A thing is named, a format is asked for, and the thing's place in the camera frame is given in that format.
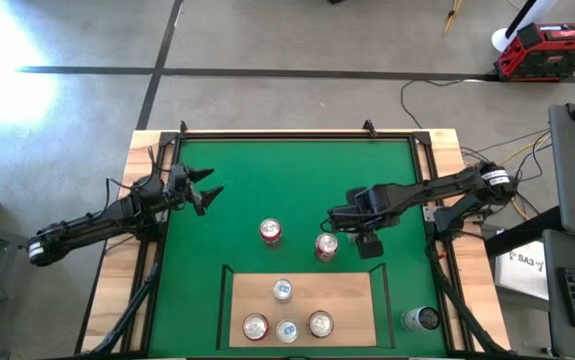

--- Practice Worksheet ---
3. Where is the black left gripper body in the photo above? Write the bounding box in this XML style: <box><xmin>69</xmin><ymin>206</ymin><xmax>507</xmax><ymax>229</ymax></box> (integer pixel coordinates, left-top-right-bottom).
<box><xmin>165</xmin><ymin>162</ymin><xmax>197</xmax><ymax>210</ymax></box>

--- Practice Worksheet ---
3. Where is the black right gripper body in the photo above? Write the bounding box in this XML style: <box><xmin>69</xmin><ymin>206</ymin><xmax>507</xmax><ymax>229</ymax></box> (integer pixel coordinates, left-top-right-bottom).
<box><xmin>356</xmin><ymin>231</ymin><xmax>386</xmax><ymax>261</ymax></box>

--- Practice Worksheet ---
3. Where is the red soda can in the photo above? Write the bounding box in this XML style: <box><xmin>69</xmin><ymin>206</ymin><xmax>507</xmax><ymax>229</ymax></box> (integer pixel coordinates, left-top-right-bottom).
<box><xmin>314</xmin><ymin>232</ymin><xmax>340</xmax><ymax>264</ymax></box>
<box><xmin>241</xmin><ymin>312</ymin><xmax>270</xmax><ymax>343</ymax></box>
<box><xmin>258</xmin><ymin>217</ymin><xmax>284</xmax><ymax>249</ymax></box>

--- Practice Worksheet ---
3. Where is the white can with black lid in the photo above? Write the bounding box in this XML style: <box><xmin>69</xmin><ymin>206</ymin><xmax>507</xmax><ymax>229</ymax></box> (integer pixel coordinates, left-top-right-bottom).
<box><xmin>399</xmin><ymin>305</ymin><xmax>442</xmax><ymax>333</ymax></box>

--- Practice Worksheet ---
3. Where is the silver can top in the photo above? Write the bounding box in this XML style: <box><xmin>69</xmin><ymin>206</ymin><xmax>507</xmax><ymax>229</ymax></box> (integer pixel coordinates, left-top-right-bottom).
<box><xmin>308</xmin><ymin>310</ymin><xmax>335</xmax><ymax>339</ymax></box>

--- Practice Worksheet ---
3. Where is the blue slim energy drink can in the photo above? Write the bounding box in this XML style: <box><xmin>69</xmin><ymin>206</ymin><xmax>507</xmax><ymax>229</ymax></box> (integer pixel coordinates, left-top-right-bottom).
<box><xmin>275</xmin><ymin>319</ymin><xmax>300</xmax><ymax>344</ymax></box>
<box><xmin>271</xmin><ymin>277</ymin><xmax>295</xmax><ymax>304</ymax></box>

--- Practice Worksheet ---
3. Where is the wooden board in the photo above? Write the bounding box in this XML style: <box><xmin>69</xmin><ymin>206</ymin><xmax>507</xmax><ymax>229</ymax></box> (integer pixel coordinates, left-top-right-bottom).
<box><xmin>215</xmin><ymin>262</ymin><xmax>397</xmax><ymax>351</ymax></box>

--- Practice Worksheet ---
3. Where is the green table mat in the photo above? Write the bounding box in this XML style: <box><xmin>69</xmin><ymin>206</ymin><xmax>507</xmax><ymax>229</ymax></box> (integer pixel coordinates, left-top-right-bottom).
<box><xmin>147</xmin><ymin>138</ymin><xmax>449</xmax><ymax>358</ymax></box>

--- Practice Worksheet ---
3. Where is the white printed paper sheet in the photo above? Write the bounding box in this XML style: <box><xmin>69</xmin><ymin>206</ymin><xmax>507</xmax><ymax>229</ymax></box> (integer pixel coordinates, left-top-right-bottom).
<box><xmin>493</xmin><ymin>239</ymin><xmax>551</xmax><ymax>301</ymax></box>

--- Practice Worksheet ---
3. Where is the dark grey desk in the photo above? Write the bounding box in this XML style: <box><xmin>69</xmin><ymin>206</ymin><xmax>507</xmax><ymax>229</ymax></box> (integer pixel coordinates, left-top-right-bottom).
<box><xmin>541</xmin><ymin>229</ymin><xmax>575</xmax><ymax>360</ymax></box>

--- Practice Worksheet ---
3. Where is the thin yellow stick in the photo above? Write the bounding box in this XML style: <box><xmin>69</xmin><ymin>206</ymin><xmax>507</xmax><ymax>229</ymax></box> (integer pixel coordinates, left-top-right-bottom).
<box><xmin>442</xmin><ymin>0</ymin><xmax>464</xmax><ymax>35</ymax></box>

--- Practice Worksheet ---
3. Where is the white floor stand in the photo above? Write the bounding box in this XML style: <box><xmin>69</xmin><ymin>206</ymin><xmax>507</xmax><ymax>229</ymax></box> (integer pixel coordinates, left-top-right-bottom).
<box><xmin>490</xmin><ymin>0</ymin><xmax>561</xmax><ymax>53</ymax></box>

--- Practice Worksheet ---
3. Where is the red and black toolbox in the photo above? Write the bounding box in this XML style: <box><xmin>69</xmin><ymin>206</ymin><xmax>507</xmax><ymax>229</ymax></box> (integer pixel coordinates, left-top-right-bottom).
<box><xmin>493</xmin><ymin>19</ymin><xmax>575</xmax><ymax>84</ymax></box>

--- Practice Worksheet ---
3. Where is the black table frame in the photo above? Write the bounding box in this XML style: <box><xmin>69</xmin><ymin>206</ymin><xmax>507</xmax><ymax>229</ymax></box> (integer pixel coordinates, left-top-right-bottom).
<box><xmin>156</xmin><ymin>129</ymin><xmax>443</xmax><ymax>357</ymax></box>

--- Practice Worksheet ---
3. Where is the black diagonal frame strut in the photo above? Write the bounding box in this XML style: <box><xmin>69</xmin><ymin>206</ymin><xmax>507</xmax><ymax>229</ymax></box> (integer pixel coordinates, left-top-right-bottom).
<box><xmin>426</xmin><ymin>244</ymin><xmax>511</xmax><ymax>357</ymax></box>
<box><xmin>79</xmin><ymin>244</ymin><xmax>164</xmax><ymax>357</ymax></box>

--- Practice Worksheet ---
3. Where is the black floor cable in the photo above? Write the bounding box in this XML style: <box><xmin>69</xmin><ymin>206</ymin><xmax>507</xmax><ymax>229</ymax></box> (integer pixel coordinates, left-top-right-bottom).
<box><xmin>399</xmin><ymin>78</ymin><xmax>498</xmax><ymax>130</ymax></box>

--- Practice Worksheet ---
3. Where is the yellow floor cable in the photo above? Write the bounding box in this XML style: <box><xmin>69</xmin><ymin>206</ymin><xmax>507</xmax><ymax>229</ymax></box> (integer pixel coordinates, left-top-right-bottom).
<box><xmin>509</xmin><ymin>132</ymin><xmax>552</xmax><ymax>166</ymax></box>

